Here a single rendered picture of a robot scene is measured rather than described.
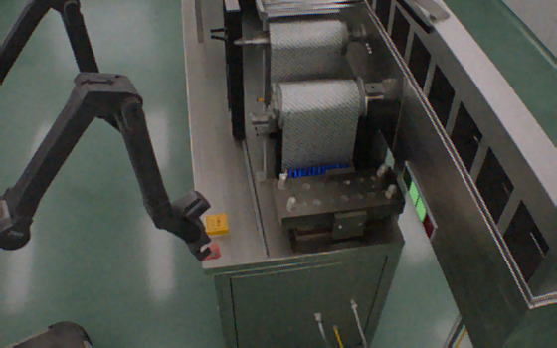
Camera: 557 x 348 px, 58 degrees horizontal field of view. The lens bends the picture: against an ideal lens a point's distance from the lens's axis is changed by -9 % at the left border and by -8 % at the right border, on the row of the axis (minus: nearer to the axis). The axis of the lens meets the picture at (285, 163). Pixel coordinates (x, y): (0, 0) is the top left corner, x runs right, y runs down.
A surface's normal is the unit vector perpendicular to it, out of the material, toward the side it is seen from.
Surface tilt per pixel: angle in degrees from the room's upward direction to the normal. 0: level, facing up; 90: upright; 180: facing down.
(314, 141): 90
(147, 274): 0
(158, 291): 0
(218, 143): 0
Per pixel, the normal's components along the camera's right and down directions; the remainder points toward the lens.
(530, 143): 0.03, -0.71
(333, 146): 0.18, 0.70
